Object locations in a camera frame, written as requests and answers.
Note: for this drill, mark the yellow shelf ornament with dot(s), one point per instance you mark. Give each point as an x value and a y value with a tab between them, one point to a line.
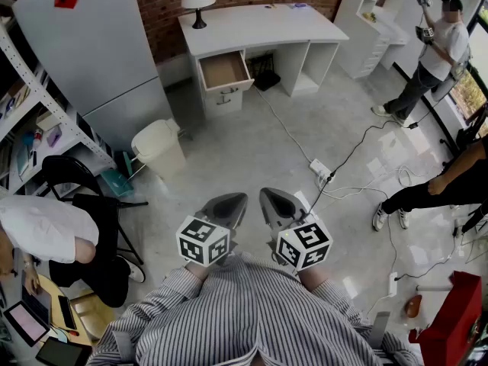
369	16

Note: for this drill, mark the white metal shelving rack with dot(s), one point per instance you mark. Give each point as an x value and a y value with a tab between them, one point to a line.
42	94

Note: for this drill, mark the open laptop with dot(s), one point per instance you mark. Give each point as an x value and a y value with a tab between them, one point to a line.
26	318

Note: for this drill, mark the cream trash bin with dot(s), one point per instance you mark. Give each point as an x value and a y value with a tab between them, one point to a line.
158	147

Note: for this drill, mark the white desk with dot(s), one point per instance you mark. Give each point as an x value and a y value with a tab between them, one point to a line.
259	25

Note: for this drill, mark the wooden stool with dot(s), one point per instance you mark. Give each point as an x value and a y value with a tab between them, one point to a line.
93	313

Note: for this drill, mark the black wheeled stand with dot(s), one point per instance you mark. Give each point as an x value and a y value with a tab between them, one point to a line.
469	135

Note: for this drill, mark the white refrigerator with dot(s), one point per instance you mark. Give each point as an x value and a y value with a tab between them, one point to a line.
95	59

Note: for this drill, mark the white power strip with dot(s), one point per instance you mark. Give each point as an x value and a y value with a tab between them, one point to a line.
392	284
320	168

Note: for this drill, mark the black power adapter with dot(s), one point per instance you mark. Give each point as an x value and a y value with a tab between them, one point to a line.
413	125

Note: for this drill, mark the black keyboard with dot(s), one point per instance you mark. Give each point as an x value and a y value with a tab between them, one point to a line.
66	313

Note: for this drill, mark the red cabinet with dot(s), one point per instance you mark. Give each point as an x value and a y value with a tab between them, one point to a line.
453	318

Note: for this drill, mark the black router box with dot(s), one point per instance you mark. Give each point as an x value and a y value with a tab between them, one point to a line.
267	80

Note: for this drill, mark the person's right forearm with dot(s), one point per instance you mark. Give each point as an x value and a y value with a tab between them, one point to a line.
312	278

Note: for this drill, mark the round wooden table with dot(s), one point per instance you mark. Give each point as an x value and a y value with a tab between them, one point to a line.
55	307

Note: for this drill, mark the black folding chair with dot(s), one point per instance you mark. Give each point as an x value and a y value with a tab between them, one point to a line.
95	212

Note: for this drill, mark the white bookcase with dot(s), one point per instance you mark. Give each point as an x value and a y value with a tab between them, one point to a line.
366	40

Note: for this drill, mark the blue flat item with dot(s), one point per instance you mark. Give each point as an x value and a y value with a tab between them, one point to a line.
299	5

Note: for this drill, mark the black tablet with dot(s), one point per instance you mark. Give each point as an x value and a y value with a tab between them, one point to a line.
61	353

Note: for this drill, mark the wooden drawer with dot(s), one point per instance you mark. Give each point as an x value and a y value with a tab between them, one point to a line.
223	69

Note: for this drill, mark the teal dustpan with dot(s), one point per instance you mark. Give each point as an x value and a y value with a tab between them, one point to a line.
118	183

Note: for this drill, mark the person's striped shirt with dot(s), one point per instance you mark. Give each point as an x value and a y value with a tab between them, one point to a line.
248	311

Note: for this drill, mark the brown wooden object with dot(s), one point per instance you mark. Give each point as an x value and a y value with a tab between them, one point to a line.
413	305

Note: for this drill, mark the person's left forearm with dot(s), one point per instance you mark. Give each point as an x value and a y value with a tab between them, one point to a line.
196	271

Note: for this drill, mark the small cardboard box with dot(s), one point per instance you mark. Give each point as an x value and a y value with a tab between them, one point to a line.
47	120

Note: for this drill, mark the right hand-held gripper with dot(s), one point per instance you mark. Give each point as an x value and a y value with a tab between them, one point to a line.
305	242

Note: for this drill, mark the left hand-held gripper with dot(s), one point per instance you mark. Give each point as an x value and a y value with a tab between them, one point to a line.
204	238

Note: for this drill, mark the purple pouch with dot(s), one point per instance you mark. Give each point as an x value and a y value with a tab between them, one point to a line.
54	135

